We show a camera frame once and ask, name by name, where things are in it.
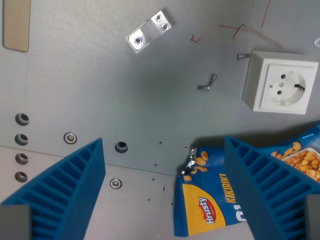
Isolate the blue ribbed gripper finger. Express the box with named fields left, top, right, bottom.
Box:
left=224, top=135, right=320, bottom=240
left=0, top=137, right=107, bottom=240

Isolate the silver hex bolt in plate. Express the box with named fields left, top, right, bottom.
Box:
left=63, top=131, right=78, bottom=145
left=109, top=177, right=123, bottom=190

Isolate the blue peanut snack bag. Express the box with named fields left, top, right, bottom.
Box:
left=173, top=124, right=320, bottom=238

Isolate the metal hex allen key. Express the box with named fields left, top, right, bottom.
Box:
left=233, top=23, right=283, bottom=49

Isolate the tan wooden panel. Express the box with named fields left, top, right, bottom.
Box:
left=3, top=0, right=32, bottom=53

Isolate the white wall power socket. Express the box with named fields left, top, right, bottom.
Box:
left=241, top=50, right=320, bottom=116

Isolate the aluminium bracket with holes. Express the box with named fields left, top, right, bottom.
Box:
left=124, top=9, right=174, bottom=55

